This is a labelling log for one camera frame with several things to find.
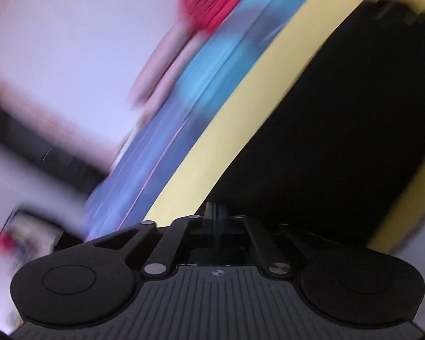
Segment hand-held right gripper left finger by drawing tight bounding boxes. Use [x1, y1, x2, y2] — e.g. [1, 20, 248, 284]
[88, 201, 219, 277]

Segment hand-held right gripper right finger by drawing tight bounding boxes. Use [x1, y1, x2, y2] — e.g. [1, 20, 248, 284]
[218, 201, 341, 277]

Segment black pants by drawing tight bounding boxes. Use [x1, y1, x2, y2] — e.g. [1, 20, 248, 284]
[205, 0, 425, 249]

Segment blue plaid quilt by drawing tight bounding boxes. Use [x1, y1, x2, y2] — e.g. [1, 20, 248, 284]
[84, 18, 291, 241]

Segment pink cloth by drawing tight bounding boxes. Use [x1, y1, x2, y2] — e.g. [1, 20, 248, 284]
[127, 21, 203, 111]

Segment teal patterned pillow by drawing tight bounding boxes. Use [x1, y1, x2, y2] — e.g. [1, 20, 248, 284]
[176, 0, 332, 114]

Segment red cloth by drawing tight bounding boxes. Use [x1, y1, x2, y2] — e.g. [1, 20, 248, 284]
[177, 0, 246, 37]

